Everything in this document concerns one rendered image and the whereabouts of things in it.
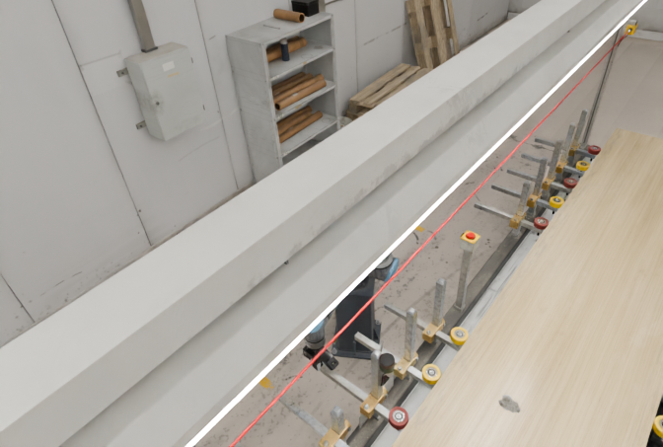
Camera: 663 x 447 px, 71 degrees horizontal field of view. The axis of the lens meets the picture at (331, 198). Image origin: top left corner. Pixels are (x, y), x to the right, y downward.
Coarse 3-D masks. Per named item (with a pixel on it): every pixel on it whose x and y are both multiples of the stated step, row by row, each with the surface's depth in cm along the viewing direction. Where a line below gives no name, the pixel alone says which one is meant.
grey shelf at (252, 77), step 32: (256, 32) 386; (288, 32) 381; (320, 32) 435; (256, 64) 379; (288, 64) 403; (320, 64) 456; (256, 96) 400; (320, 96) 478; (256, 128) 425; (320, 128) 461; (256, 160) 452; (288, 160) 490
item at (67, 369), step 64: (576, 0) 96; (448, 64) 73; (512, 64) 78; (384, 128) 58; (256, 192) 49; (320, 192) 48; (192, 256) 42; (256, 256) 44; (64, 320) 37; (128, 320) 36; (192, 320) 40; (0, 384) 33; (64, 384) 32; (128, 384) 37
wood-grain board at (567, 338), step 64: (576, 192) 294; (640, 192) 290; (576, 256) 251; (640, 256) 248; (512, 320) 221; (576, 320) 219; (640, 320) 216; (448, 384) 197; (512, 384) 195; (576, 384) 194; (640, 384) 192
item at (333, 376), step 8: (320, 368) 211; (328, 368) 211; (328, 376) 210; (336, 376) 208; (344, 384) 204; (352, 392) 201; (360, 392) 201; (360, 400) 200; (376, 408) 195; (384, 408) 195; (384, 416) 193
